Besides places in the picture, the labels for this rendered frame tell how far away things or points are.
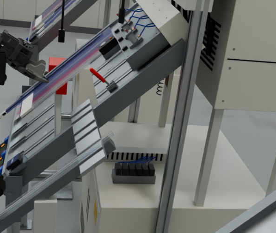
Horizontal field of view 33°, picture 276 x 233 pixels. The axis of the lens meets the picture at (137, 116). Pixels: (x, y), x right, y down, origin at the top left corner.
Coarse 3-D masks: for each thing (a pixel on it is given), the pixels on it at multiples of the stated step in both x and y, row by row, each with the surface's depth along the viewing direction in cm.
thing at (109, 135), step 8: (104, 136) 111; (112, 136) 110; (96, 144) 110; (80, 152) 112; (88, 152) 111; (72, 160) 111; (64, 168) 111; (48, 176) 113; (56, 176) 112; (40, 184) 112; (32, 192) 112; (16, 200) 113; (24, 200) 113; (8, 208) 113; (0, 216) 114
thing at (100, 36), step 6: (102, 36) 156; (90, 42) 156; (84, 48) 156; (78, 54) 157; (72, 60) 157; (60, 66) 158; (54, 72) 158; (48, 78) 159; (42, 84) 159; (30, 90) 160; (24, 96) 160; (18, 102) 160; (12, 108) 161
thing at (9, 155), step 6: (18, 96) 208; (12, 120) 186; (12, 126) 181; (12, 132) 177; (12, 138) 173; (12, 144) 170; (6, 150) 164; (12, 150) 166; (6, 156) 160; (6, 162) 156
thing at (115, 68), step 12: (132, 12) 198; (120, 24) 197; (96, 60) 182; (108, 60) 172; (120, 60) 165; (108, 72) 163; (120, 72) 156; (132, 72) 149; (96, 84) 162; (120, 84) 148
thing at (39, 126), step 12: (36, 108) 186; (48, 108) 176; (24, 120) 184; (36, 120) 175; (48, 120) 166; (24, 132) 174; (36, 132) 165; (48, 132) 158; (24, 144) 164; (36, 144) 157; (12, 156) 163
